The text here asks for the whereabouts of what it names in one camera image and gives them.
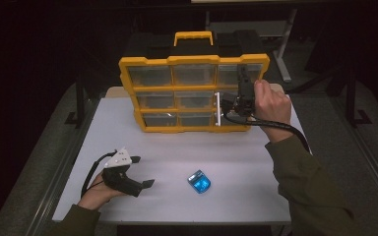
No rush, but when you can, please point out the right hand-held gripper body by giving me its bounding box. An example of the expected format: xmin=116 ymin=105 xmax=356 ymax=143
xmin=214 ymin=82 xmax=257 ymax=127

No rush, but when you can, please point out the person's left hand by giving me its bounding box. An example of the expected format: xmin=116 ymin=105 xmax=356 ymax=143
xmin=77 ymin=170 xmax=127 ymax=211

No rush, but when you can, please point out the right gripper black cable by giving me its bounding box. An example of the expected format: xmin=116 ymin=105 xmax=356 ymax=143
xmin=222 ymin=112 xmax=312 ymax=154

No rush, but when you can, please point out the yellow and black organizer cabinet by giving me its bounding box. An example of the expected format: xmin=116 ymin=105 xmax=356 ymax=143
xmin=118 ymin=29 xmax=272 ymax=134

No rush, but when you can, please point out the black metal stand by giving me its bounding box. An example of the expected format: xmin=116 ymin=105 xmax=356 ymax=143
xmin=64 ymin=73 xmax=90 ymax=129
xmin=344 ymin=65 xmax=373 ymax=129

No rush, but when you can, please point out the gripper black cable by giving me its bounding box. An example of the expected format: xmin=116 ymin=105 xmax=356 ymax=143
xmin=222 ymin=112 xmax=312 ymax=154
xmin=80 ymin=149 xmax=118 ymax=199

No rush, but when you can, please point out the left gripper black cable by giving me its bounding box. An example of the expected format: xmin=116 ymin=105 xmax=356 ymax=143
xmin=80 ymin=149 xmax=118 ymax=199

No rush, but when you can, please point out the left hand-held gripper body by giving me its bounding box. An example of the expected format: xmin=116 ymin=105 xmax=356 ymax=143
xmin=101 ymin=147 xmax=145 ymax=198

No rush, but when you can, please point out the translucent blue pencil sharpener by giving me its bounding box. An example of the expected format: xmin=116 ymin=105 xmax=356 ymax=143
xmin=186 ymin=169 xmax=212 ymax=195

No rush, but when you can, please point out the large clear plastic drawer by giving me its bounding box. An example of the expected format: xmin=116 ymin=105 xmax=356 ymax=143
xmin=217 ymin=63 xmax=264 ymax=87

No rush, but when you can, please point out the grey desk with white legs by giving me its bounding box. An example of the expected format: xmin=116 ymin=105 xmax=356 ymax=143
xmin=205 ymin=8 xmax=299 ymax=84

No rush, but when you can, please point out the person's right hand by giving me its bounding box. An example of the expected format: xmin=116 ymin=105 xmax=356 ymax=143
xmin=253 ymin=79 xmax=293 ymax=144

